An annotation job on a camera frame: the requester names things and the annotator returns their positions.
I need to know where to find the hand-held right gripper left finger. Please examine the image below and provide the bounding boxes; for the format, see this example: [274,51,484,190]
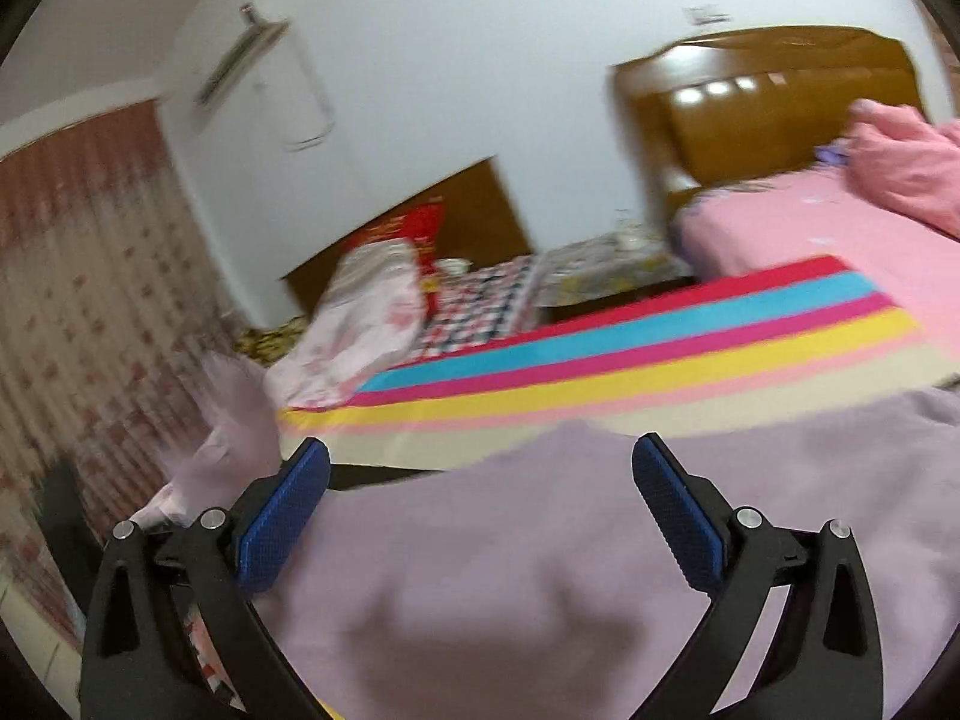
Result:
[79,436,335,720]

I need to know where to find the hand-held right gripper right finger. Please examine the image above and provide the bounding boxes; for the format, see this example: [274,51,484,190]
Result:
[631,433,884,720]

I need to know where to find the lilac pants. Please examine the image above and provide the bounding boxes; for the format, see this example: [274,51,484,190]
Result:
[131,349,960,720]

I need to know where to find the striped colourful blanket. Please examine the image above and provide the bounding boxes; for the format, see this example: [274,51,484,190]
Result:
[277,255,947,475]

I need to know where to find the tiger print blanket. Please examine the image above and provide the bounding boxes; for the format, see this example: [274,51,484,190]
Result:
[232,315,310,362]

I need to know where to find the folded pale floral quilt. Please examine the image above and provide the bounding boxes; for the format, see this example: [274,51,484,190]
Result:
[262,240,428,410]

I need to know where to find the nightstand with floral cover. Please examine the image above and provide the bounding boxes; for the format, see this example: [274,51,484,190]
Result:
[536,236,695,308]

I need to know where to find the plaid cloth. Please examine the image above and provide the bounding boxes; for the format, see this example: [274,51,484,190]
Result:
[420,255,548,353]

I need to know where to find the floral pink curtain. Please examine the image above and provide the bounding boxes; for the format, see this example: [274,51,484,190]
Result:
[0,97,252,653]

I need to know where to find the red embroidered pillow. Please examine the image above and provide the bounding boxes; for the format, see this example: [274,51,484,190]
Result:
[345,199,451,293]

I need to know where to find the pink bed sheet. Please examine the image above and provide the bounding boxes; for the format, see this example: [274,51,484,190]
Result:
[675,165,960,383]

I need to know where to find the dark plain wooden headboard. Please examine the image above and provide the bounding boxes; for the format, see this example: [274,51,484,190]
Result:
[281,156,537,316]

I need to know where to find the glossy brown wooden headboard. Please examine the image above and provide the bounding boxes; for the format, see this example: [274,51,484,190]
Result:
[611,25,931,241]

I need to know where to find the pink quilt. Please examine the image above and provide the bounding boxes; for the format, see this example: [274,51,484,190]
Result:
[844,99,960,241]

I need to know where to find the white air conditioner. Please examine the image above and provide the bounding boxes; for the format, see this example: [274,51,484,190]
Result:
[191,0,293,110]

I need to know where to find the white air conditioner cable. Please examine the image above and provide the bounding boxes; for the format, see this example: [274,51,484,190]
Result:
[255,37,340,152]

